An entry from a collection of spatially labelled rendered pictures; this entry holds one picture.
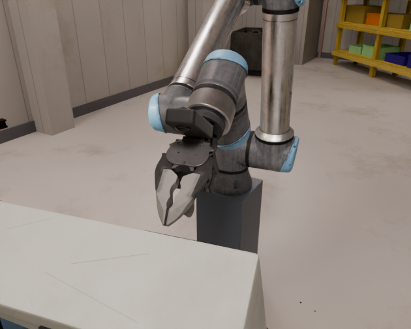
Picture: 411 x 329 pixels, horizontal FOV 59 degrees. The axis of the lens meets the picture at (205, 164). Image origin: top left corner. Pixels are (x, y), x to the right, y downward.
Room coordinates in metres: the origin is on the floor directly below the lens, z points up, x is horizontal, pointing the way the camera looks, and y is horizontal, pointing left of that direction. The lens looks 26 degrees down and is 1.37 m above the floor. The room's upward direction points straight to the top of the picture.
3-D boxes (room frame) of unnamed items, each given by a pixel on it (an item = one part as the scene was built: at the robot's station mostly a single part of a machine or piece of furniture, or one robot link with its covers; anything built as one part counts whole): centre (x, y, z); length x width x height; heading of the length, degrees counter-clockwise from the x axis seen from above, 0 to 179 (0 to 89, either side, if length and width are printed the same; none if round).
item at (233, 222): (1.41, -0.11, 0.30); 0.22 x 0.22 x 0.60; 60
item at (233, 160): (1.40, -0.12, 0.79); 0.17 x 0.15 x 0.18; 69
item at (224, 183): (1.41, -0.11, 0.65); 0.19 x 0.19 x 0.10
